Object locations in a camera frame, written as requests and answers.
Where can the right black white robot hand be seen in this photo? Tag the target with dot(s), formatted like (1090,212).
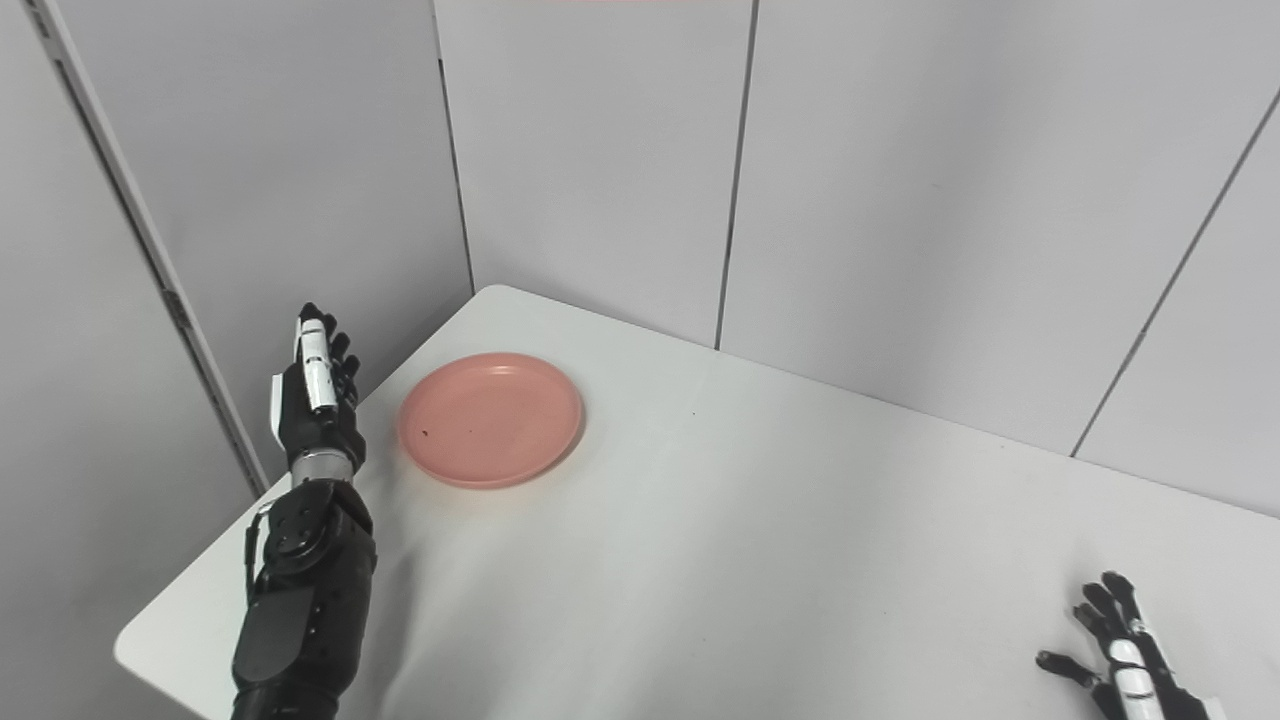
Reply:
(1140,680)

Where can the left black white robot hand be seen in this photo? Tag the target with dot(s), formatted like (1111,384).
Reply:
(310,425)

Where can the pink round plate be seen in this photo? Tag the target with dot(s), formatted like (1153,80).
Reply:
(490,420)

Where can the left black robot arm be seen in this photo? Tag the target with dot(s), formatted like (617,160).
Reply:
(300,600)

